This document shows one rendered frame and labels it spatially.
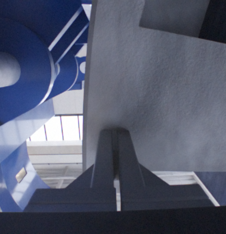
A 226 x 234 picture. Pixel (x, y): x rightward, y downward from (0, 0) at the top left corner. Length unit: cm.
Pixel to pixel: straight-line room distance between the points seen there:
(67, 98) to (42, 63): 905
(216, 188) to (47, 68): 45
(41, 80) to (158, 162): 40
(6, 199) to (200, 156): 314
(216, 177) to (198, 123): 11
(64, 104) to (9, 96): 912
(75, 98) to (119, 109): 930
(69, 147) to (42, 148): 152
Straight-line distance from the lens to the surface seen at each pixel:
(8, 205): 331
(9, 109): 57
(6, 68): 47
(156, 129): 16
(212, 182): 27
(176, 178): 1043
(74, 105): 954
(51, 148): 1000
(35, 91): 52
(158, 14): 34
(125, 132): 15
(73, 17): 54
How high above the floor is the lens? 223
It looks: 17 degrees up
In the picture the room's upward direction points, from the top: 179 degrees clockwise
